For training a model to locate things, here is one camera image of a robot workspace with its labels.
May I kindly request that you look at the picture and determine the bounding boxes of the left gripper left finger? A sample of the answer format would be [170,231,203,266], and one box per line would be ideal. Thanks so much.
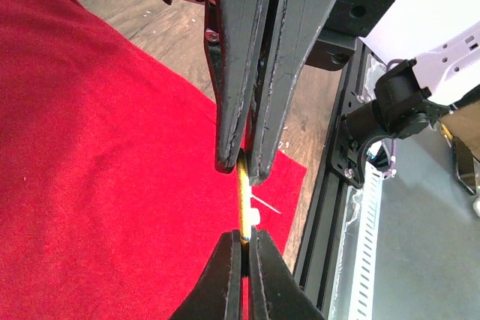
[171,230,243,320]

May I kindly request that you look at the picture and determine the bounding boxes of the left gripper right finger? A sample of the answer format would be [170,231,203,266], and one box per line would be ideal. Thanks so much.
[248,229,324,319]

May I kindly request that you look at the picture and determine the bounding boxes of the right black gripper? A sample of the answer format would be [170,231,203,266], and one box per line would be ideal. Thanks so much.
[163,0,395,173]

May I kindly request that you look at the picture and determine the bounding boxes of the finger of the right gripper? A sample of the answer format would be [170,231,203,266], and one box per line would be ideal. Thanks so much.
[248,0,337,185]

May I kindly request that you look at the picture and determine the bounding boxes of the round gold brooch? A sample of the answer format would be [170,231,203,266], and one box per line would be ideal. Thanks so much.
[235,148,281,247]

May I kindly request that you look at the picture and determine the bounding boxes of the red t-shirt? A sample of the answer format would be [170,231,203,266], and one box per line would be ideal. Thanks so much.
[0,0,308,320]

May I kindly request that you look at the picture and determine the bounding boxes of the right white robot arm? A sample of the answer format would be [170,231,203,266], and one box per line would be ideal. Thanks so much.
[163,0,479,188]

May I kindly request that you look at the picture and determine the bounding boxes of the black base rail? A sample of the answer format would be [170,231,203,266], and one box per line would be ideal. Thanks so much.
[293,40,368,318]

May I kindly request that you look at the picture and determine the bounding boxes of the light blue cable duct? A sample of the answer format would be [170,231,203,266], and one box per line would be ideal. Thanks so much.
[348,163,383,319]

